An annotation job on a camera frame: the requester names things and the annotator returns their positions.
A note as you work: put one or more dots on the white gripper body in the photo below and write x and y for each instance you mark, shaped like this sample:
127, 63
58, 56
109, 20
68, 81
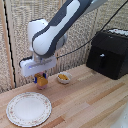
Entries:
37, 65

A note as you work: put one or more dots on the white item on appliance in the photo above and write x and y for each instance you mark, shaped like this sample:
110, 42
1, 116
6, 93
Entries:
119, 32

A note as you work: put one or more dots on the black box appliance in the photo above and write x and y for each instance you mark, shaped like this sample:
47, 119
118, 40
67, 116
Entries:
110, 56

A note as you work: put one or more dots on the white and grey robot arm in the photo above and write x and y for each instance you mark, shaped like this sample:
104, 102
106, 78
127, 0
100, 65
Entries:
50, 31

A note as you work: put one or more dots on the small white bowl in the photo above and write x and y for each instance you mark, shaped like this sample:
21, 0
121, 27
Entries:
64, 81

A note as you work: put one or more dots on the yellow food in bowl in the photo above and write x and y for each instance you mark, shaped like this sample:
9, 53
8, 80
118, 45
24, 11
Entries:
63, 77

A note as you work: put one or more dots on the wooden vertical post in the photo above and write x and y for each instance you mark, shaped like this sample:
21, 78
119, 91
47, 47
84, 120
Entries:
7, 50

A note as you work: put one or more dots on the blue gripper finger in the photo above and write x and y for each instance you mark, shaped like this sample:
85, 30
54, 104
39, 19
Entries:
45, 75
36, 79

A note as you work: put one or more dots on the white floral rim plate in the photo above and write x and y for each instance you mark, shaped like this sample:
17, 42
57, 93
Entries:
29, 109

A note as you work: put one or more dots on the pink cup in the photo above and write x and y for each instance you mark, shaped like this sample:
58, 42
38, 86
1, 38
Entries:
42, 87

